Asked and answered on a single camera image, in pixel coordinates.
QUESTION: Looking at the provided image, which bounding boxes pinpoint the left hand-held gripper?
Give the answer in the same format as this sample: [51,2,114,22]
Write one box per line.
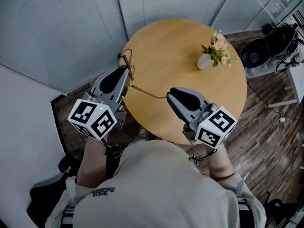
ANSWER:
[67,67,131,142]

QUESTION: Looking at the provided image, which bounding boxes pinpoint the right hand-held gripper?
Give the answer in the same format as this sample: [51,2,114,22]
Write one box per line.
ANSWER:
[166,87,238,150]

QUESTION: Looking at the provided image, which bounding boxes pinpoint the brown-framed eyeglasses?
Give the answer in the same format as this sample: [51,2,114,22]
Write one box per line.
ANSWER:
[117,47,169,100]

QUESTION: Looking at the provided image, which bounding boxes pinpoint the person's left forearm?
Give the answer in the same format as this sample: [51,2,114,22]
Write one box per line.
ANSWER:
[76,136,115,188]

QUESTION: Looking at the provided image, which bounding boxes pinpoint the person's right forearm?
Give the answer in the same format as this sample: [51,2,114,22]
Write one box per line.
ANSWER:
[207,142,236,182]

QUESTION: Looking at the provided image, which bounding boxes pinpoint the white ceramic vase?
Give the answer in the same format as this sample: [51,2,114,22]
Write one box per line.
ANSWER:
[197,53,214,70]

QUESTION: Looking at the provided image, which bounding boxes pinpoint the person's left shoe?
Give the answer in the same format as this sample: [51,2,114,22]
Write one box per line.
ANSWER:
[138,126,150,142]

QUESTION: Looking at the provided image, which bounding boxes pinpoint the yellow flower bouquet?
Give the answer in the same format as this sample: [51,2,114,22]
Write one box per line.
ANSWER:
[201,29,238,68]

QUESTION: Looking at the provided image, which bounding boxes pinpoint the white window blind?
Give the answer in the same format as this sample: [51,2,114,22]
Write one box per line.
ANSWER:
[0,0,129,95]
[116,0,235,40]

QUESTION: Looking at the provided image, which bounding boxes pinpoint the grey cloth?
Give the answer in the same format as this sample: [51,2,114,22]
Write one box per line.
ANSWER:
[244,55,291,80]

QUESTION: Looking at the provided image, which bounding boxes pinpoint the person's beige shirt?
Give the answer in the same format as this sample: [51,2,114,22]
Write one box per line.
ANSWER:
[44,138,267,228]

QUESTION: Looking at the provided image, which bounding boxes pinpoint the white desk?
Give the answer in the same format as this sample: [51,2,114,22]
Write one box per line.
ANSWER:
[267,62,304,109]

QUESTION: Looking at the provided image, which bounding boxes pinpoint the frosted glass partition panel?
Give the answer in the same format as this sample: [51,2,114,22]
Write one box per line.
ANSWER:
[210,0,304,33]

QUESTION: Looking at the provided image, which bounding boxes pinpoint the black office chair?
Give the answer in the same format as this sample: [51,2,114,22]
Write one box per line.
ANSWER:
[25,155,79,228]

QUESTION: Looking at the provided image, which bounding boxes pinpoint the black metal stand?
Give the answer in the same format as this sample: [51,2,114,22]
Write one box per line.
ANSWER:
[260,193,304,228]

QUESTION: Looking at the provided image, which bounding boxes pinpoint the black wrist cord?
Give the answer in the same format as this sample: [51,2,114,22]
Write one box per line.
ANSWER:
[103,138,124,161]
[188,148,219,163]

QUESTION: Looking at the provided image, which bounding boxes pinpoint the black floor cable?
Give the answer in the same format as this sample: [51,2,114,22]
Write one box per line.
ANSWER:
[246,81,304,121]

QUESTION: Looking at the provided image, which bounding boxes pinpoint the grey window frame post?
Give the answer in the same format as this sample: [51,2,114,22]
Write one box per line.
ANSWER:
[115,0,130,41]

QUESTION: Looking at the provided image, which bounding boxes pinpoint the white floor cable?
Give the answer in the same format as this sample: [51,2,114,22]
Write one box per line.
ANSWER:
[240,121,286,180]

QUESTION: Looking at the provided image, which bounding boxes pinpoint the black white shoulder strap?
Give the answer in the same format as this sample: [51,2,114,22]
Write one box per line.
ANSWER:
[234,174,250,228]
[60,198,78,228]

